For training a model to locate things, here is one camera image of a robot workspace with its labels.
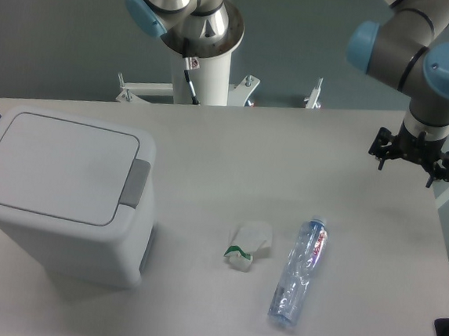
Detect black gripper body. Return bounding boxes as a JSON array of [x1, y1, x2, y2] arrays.
[[368, 127, 449, 182]]

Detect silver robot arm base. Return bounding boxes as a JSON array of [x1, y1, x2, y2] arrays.
[[125, 0, 244, 59]]

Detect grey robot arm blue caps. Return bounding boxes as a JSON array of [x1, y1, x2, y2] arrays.
[[346, 0, 449, 185]]

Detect white plastic trash can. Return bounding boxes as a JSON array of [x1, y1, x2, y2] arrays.
[[0, 106, 156, 288]]

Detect white trash can lid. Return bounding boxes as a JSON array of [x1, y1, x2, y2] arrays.
[[0, 107, 141, 226]]

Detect crumpled white paper wrapper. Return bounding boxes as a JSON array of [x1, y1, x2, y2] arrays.
[[223, 221, 273, 272]]

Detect empty clear plastic bottle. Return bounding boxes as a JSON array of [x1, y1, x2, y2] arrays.
[[267, 215, 328, 330]]

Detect grey lid push button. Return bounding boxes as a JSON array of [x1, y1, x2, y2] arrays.
[[119, 159, 151, 209]]

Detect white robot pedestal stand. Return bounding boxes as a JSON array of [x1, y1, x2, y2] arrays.
[[114, 40, 327, 121]]

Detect black cable on pedestal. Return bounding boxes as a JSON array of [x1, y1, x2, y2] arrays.
[[181, 68, 203, 106]]

